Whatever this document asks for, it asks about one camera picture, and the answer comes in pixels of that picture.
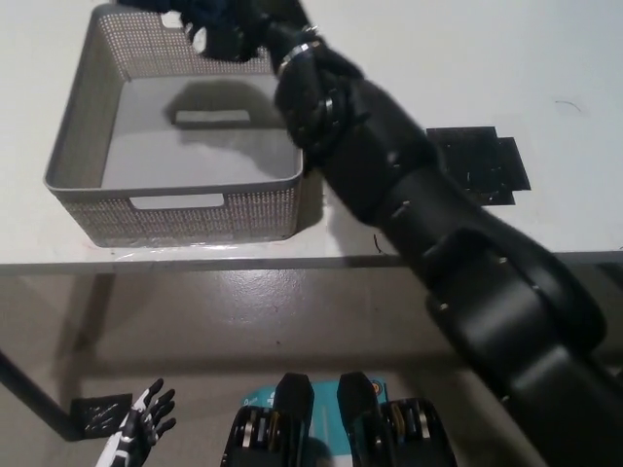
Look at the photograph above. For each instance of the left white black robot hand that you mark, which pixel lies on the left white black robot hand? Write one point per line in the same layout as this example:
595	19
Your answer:
141	423

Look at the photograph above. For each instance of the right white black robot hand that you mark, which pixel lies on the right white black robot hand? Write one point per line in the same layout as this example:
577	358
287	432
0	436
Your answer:
233	39

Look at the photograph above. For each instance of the gray perforated plastic basket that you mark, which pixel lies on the gray perforated plastic basket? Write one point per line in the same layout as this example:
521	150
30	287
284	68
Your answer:
83	141

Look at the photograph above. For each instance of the gray rectangular basket label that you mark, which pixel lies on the gray rectangular basket label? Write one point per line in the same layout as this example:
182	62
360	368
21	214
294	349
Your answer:
211	118

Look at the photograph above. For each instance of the large black textured patch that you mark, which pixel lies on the large black textured patch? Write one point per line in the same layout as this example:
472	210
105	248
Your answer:
467	155

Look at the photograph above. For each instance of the black metal table leg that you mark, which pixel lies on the black metal table leg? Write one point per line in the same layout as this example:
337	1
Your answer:
34	391

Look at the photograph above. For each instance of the black textured floor plate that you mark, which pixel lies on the black textured floor plate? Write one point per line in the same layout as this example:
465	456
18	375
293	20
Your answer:
99	416

